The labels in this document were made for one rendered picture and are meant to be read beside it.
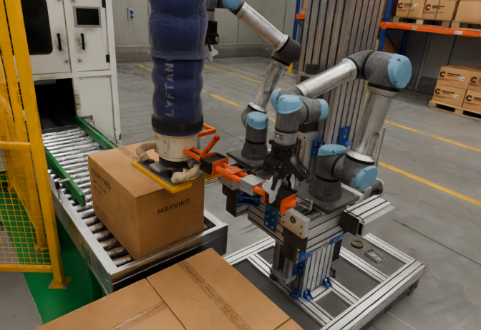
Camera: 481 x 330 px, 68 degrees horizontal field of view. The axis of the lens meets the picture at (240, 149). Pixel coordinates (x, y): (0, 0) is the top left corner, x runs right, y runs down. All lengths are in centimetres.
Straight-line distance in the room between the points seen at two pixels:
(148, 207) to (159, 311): 47
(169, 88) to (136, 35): 966
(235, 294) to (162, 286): 35
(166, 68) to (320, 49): 73
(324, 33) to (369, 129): 53
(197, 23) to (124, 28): 954
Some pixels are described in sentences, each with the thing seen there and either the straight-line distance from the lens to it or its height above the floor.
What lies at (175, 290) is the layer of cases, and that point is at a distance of 182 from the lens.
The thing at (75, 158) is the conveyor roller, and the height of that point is 52.
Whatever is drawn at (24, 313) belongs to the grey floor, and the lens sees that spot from 269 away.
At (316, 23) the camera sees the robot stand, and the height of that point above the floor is 174.
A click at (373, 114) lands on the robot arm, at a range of 144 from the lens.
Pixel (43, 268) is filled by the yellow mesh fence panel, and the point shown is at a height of 13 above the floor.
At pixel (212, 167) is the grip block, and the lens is 140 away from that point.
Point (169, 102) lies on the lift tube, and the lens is 148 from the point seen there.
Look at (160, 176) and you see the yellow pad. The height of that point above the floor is 110.
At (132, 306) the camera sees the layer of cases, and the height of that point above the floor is 54.
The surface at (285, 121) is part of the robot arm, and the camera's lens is 111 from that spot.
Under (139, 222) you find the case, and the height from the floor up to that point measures 81.
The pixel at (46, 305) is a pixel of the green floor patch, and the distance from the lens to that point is 269.
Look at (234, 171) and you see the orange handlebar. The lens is 136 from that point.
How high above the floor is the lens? 182
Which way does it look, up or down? 23 degrees down
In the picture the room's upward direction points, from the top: 4 degrees clockwise
